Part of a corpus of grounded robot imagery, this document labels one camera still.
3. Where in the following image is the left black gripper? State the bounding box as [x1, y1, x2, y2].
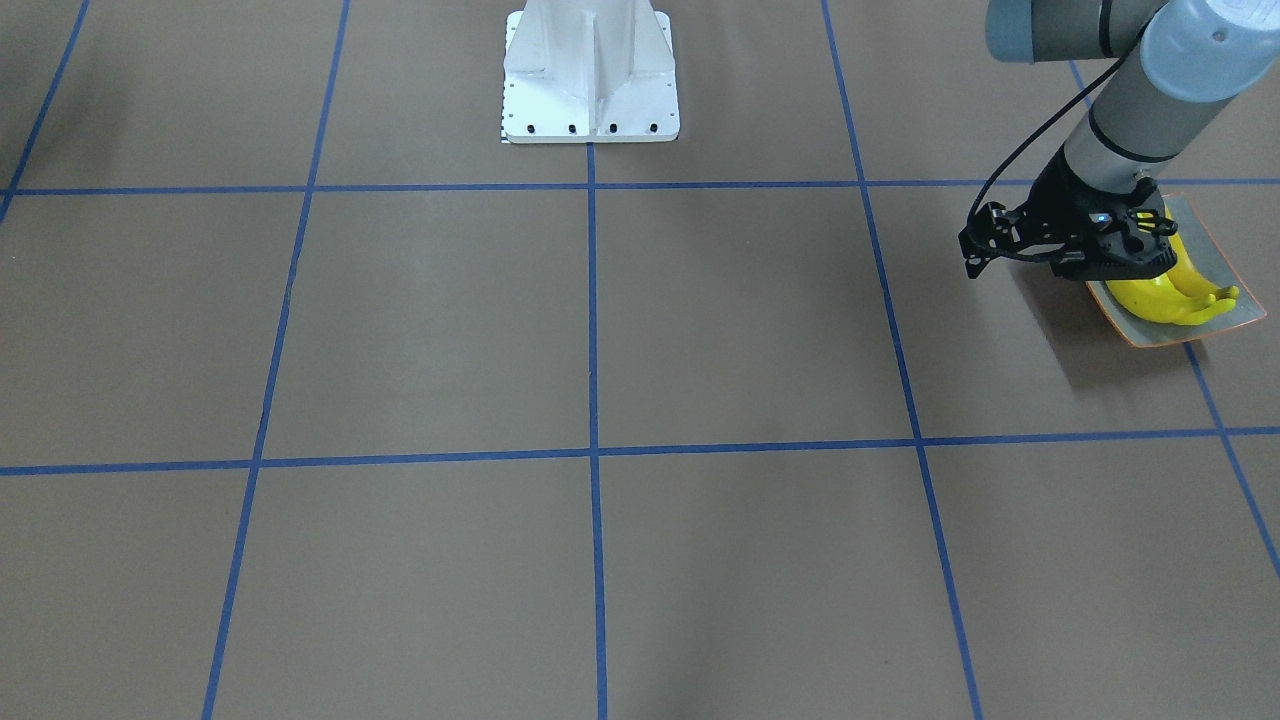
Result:
[1020, 149, 1178, 281]

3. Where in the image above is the yellow banana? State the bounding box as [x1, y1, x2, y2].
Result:
[1165, 208, 1233, 299]
[1103, 275, 1240, 325]
[1123, 293, 1236, 325]

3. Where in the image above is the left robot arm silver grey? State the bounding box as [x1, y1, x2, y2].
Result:
[957, 1, 1277, 281]

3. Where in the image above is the grey square plate orange rim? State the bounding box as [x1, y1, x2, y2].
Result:
[1085, 193, 1267, 348]

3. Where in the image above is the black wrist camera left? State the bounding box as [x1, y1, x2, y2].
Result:
[957, 202, 1029, 281]

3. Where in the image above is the black braided cable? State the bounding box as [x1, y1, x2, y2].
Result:
[970, 55, 1146, 217]

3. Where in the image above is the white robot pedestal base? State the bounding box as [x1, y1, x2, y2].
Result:
[500, 1, 681, 143]

